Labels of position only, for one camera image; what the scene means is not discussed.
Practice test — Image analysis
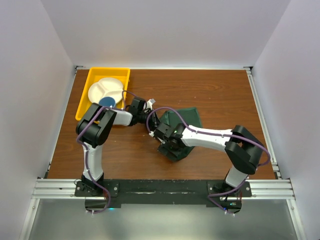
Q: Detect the yellow plastic bin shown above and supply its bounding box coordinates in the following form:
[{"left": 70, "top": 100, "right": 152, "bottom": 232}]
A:
[{"left": 75, "top": 67, "right": 131, "bottom": 121}]

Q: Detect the dark green cloth napkin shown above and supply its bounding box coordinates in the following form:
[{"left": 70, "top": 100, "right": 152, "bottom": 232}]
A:
[{"left": 159, "top": 107, "right": 203, "bottom": 162}]

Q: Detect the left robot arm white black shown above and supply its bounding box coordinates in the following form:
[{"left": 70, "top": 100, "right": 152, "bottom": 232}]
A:
[{"left": 75, "top": 97, "right": 160, "bottom": 196}]

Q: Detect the blue plastic cup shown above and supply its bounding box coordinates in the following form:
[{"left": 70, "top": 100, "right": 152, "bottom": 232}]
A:
[{"left": 98, "top": 96, "right": 117, "bottom": 108}]

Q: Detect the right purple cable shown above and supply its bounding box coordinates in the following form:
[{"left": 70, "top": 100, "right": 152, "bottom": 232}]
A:
[{"left": 145, "top": 107, "right": 272, "bottom": 213}]

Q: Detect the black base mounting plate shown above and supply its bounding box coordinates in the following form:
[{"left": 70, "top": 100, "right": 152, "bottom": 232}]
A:
[{"left": 73, "top": 179, "right": 252, "bottom": 214}]

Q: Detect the purple cable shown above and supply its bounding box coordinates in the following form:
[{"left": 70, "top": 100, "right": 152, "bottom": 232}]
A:
[
  {"left": 145, "top": 107, "right": 272, "bottom": 213},
  {"left": 74, "top": 90, "right": 140, "bottom": 214}
]

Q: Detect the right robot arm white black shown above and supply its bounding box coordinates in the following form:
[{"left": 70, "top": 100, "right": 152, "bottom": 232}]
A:
[{"left": 149, "top": 123, "right": 271, "bottom": 197}]

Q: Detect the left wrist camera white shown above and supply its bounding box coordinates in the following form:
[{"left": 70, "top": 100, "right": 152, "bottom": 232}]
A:
[{"left": 144, "top": 98, "right": 156, "bottom": 111}]

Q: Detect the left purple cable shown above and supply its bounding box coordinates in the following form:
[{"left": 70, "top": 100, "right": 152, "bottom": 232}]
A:
[{"left": 74, "top": 90, "right": 140, "bottom": 214}]

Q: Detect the aluminium table frame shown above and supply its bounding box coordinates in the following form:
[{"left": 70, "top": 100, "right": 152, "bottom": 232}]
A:
[{"left": 20, "top": 69, "right": 304, "bottom": 240}]

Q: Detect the white divided plate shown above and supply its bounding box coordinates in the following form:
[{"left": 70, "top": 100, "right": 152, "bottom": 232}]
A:
[{"left": 88, "top": 77, "right": 124, "bottom": 104}]

